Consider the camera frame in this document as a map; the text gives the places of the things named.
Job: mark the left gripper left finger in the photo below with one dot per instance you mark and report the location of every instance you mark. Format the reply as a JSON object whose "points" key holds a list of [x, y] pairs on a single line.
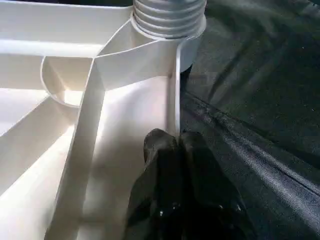
{"points": [[155, 195]]}

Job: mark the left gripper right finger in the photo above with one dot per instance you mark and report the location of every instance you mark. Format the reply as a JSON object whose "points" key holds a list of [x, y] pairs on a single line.
{"points": [[210, 195]]}

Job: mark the white plastic table top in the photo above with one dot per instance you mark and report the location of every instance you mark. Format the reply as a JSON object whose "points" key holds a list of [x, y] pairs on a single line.
{"points": [[90, 110]]}

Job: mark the white plastic table leg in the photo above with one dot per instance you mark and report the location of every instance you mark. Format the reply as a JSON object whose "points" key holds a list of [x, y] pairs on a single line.
{"points": [[170, 17]]}

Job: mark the black work mat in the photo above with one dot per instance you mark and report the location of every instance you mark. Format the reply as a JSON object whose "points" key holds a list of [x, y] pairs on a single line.
{"points": [[260, 110]]}

